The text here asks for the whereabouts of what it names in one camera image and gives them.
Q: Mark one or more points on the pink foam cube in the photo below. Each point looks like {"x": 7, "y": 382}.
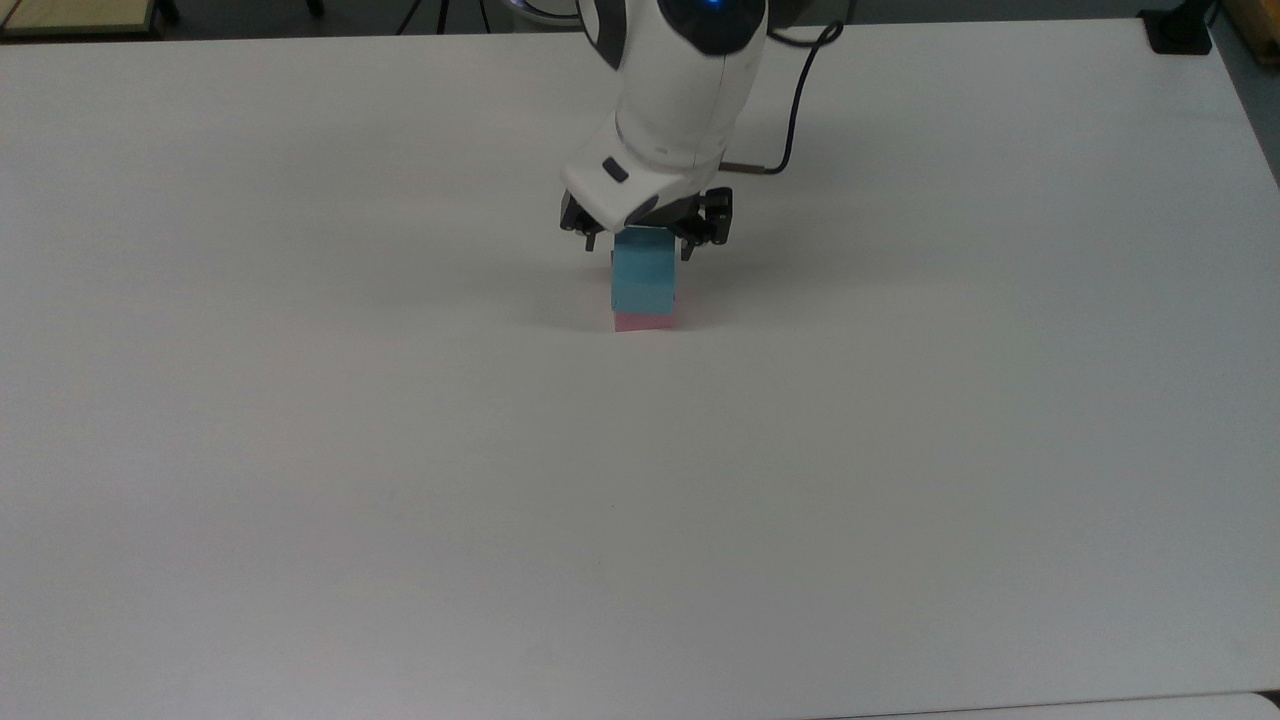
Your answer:
{"x": 645, "y": 322}

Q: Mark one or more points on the black tripod legs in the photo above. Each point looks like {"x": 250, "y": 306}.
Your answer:
{"x": 441, "y": 14}

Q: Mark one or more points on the blue foam cube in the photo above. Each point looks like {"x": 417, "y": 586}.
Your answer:
{"x": 645, "y": 275}

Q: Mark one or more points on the wooden side table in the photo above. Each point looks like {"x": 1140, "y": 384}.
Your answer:
{"x": 75, "y": 15}

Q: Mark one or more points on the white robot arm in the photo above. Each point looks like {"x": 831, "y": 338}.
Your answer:
{"x": 680, "y": 80}

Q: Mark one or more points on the wooden board edge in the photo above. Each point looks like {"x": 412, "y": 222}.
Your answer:
{"x": 1252, "y": 25}

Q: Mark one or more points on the black table clamp mount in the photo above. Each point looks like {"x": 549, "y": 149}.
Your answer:
{"x": 1178, "y": 28}

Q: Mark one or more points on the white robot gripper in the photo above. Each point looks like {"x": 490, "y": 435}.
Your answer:
{"x": 630, "y": 185}

